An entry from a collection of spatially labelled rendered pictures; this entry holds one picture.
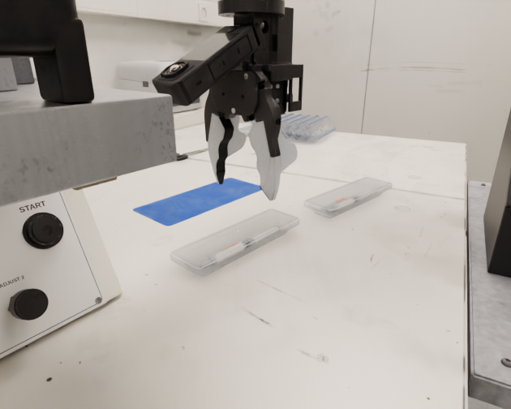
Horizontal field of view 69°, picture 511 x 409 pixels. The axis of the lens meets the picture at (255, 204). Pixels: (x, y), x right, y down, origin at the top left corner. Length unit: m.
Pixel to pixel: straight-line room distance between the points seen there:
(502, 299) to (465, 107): 2.15
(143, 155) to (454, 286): 0.38
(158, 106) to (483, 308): 0.37
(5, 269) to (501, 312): 0.46
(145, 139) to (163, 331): 0.24
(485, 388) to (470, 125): 2.28
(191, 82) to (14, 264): 0.22
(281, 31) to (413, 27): 2.15
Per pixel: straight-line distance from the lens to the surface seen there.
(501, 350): 0.40
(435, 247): 0.55
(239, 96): 0.42
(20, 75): 0.26
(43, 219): 0.39
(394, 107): 2.60
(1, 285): 0.39
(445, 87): 2.57
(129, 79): 1.43
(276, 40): 0.45
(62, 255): 0.40
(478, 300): 0.46
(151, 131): 0.17
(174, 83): 0.36
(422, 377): 0.35
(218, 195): 0.67
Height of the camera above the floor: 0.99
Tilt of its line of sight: 22 degrees down
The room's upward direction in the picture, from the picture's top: straight up
